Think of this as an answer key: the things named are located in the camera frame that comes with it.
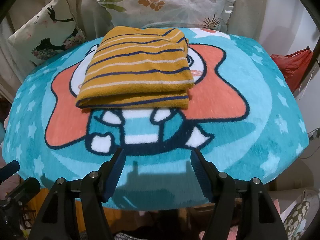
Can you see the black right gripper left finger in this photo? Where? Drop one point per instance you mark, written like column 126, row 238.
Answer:
column 57, row 216

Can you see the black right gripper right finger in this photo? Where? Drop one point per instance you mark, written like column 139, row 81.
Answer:
column 259, row 218

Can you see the orange striped sweater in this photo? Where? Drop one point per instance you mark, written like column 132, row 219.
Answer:
column 138, row 68

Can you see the spotted fabric bag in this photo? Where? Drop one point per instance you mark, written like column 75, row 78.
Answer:
column 295, row 222

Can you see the turquoise star cartoon blanket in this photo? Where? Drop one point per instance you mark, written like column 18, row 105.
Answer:
column 242, row 116

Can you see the red plastic bag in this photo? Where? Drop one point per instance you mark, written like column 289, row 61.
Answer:
column 293, row 66

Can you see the white pillow with lady print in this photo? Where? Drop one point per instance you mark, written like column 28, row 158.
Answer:
column 50, row 32

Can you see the white floral ruffled pillow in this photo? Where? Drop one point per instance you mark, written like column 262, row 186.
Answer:
column 208, row 14

